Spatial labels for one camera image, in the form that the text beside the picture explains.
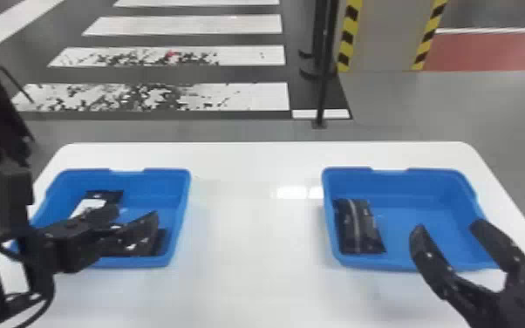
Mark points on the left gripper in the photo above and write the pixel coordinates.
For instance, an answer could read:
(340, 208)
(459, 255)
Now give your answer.
(68, 245)

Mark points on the blue tray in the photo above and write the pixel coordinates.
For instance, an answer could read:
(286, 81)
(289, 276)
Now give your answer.
(422, 201)
(157, 192)

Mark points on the black part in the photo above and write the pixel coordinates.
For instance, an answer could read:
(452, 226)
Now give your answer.
(358, 226)

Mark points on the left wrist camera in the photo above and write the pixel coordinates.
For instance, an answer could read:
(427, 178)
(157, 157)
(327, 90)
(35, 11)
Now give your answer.
(10, 192)

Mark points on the black post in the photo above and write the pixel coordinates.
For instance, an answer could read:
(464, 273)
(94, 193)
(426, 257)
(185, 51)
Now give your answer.
(323, 68)

